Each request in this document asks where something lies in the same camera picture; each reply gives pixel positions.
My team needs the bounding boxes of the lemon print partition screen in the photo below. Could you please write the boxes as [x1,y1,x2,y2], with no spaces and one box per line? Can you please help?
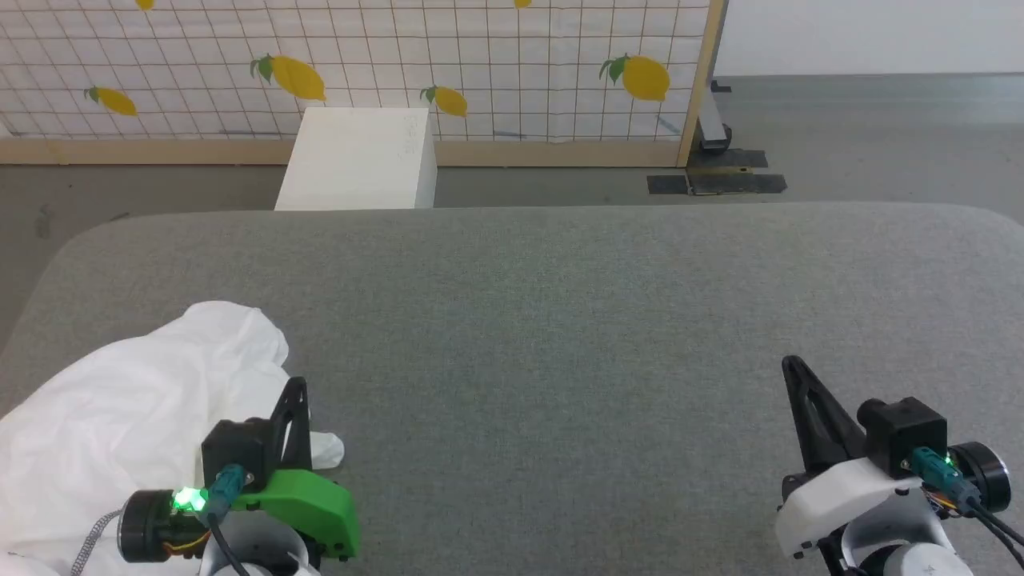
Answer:
[0,0,727,168]

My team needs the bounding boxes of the grey fabric sofa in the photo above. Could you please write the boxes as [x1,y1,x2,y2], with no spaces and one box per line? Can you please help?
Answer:
[0,202,1024,576]

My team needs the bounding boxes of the white long-sleeve garment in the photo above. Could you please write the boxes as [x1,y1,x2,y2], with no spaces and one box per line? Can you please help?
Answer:
[0,301,346,576]

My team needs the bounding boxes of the white rectangular box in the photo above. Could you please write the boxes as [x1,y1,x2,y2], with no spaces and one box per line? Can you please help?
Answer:
[274,107,438,211]

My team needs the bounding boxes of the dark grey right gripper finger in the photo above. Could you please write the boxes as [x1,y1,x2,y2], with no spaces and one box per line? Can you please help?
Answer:
[782,356,870,474]

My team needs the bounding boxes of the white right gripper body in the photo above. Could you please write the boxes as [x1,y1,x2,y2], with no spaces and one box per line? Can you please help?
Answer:
[774,442,1013,558]

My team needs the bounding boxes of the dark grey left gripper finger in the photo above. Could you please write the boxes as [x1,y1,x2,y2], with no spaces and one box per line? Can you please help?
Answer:
[270,376,313,473]

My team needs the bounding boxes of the grey braided cable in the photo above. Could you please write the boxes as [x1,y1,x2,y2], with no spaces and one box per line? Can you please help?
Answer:
[70,510,122,576]

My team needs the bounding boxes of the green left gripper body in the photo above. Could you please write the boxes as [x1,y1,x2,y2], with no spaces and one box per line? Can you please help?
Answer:
[118,470,361,562]

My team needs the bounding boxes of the grey metal partition foot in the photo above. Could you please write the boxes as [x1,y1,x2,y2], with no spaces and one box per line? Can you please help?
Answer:
[698,78,734,155]

